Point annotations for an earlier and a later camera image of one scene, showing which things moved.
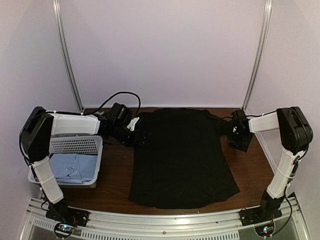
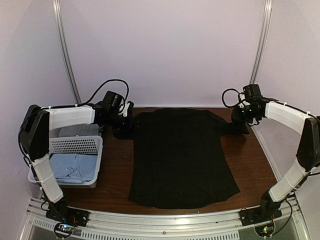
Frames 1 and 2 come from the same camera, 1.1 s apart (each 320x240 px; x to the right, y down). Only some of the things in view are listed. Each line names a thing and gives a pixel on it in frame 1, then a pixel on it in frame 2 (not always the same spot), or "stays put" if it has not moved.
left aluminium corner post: x=58 y=14 stays put
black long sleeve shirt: x=184 y=163 stays put
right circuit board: x=265 y=230 stays put
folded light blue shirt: x=73 y=168 stays put
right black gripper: x=231 y=142 -> x=236 y=117
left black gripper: x=135 y=143 -> x=128 y=127
